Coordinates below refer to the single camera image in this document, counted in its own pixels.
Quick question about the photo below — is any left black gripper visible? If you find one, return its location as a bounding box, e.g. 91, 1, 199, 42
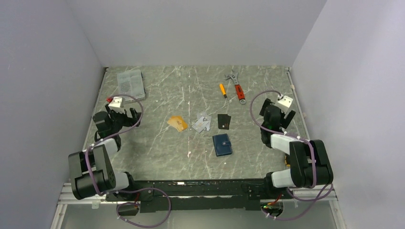
106, 104, 142, 133

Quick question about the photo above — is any blue leather card holder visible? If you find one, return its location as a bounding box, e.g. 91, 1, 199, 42
213, 134, 233, 157

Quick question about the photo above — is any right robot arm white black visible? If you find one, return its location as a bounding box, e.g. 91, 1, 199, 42
259, 99, 333, 198

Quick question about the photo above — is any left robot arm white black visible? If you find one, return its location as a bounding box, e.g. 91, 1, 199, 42
68, 108, 143, 200

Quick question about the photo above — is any black card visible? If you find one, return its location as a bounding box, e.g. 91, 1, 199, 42
217, 114, 231, 130

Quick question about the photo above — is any gold card stack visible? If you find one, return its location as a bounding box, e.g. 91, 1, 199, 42
167, 115, 188, 132

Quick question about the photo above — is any silver card stack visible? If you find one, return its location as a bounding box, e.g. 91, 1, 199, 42
192, 112, 212, 133

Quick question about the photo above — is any clear plastic screw box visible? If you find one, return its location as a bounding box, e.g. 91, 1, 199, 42
117, 69, 146, 100

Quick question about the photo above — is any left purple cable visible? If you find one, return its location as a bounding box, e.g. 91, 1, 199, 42
85, 94, 172, 229

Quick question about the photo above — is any purple cable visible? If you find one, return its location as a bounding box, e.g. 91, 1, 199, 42
249, 90, 334, 221
85, 94, 172, 229

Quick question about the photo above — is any red handled adjustable wrench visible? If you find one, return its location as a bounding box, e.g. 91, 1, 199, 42
225, 71, 246, 104

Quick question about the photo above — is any orange handled screwdriver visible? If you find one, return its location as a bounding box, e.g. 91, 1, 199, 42
219, 83, 228, 100

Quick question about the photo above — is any aluminium frame rail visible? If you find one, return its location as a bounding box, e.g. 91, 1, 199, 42
58, 182, 110, 206

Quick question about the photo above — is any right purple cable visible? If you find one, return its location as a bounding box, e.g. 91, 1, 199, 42
249, 90, 334, 221

